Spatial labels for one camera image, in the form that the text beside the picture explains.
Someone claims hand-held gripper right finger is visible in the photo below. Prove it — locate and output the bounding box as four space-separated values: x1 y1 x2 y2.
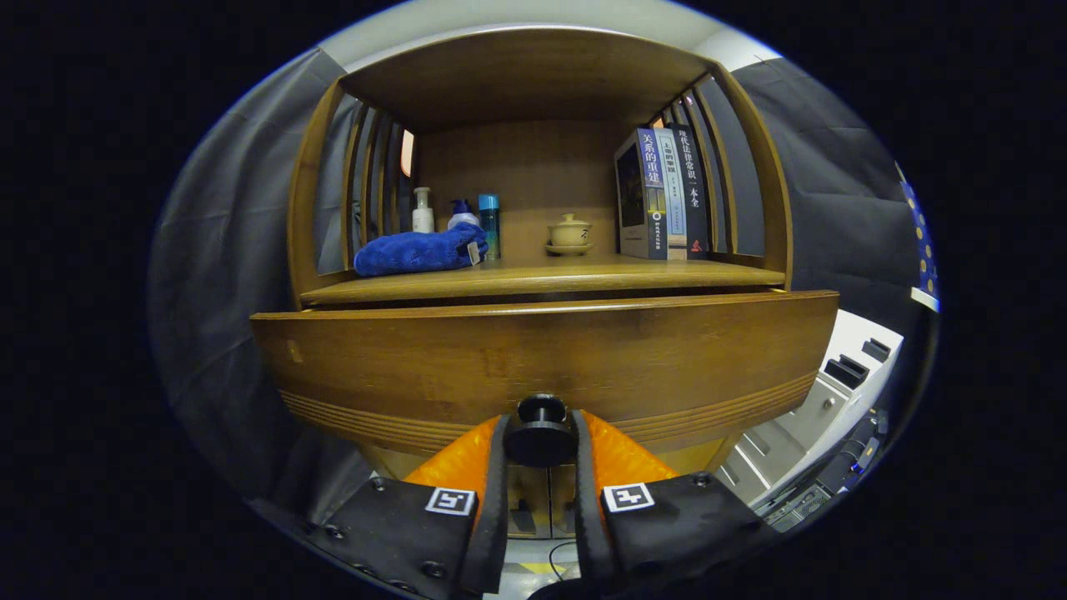
571 410 780 594

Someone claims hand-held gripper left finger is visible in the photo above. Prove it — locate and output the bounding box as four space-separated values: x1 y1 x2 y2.
304 414 511 599

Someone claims wooden drawer with black knob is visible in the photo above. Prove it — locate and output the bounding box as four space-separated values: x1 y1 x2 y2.
250 289 840 468

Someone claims wooden cabinet door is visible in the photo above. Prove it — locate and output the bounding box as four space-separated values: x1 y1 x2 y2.
550 465 578 534
507 465 551 538

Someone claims white drawer cabinet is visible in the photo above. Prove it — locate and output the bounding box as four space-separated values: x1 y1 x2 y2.
715 308 905 509

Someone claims wooden countertop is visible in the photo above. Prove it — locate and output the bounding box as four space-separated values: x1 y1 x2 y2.
300 252 787 305

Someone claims wooden cabinet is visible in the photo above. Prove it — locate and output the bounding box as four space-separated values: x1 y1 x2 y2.
286 27 793 541

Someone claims black electronic equipment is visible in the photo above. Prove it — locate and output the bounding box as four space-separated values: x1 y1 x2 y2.
763 408 889 534

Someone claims folded blue towel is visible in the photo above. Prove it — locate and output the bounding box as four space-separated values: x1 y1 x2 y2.
353 222 490 278

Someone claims teal bottle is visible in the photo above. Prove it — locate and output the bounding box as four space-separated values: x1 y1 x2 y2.
478 194 502 261

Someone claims beige lidded teacup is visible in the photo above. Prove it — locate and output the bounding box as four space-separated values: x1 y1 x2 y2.
548 212 593 247

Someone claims dark book with blue spine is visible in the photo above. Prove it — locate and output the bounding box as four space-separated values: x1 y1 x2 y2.
614 127 669 261

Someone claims light blue book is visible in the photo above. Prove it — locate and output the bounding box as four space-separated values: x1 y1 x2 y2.
653 127 689 260

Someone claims black book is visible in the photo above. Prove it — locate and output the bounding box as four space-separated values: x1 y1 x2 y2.
667 123 709 260

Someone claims black backdrop cloth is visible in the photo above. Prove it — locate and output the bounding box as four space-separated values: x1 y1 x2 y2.
148 46 939 518

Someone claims blue gold-dotted gift bag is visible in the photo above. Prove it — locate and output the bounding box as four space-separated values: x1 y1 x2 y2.
896 162 941 303

